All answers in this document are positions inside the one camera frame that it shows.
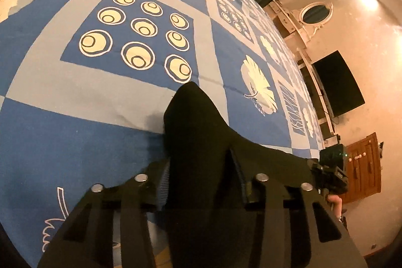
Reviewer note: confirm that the wooden cabinet door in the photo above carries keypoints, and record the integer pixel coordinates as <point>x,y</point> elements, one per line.
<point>363,169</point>

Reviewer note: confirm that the black wall television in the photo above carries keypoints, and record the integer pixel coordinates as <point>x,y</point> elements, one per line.
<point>340,87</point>

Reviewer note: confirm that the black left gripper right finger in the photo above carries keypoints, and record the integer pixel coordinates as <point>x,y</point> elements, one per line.
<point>295,226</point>

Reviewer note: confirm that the black pants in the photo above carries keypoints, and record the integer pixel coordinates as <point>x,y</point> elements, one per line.
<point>206,221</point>

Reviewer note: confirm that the blue patterned bed sheet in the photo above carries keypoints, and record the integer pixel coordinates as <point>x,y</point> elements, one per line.
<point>85,84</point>

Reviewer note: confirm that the person's right hand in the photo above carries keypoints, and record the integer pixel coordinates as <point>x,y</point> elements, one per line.
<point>337,204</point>

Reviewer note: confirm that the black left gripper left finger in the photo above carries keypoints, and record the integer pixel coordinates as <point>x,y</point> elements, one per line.
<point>120,226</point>

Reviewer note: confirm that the oval wall mirror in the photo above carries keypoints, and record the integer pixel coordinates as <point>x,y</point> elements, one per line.
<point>316,13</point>

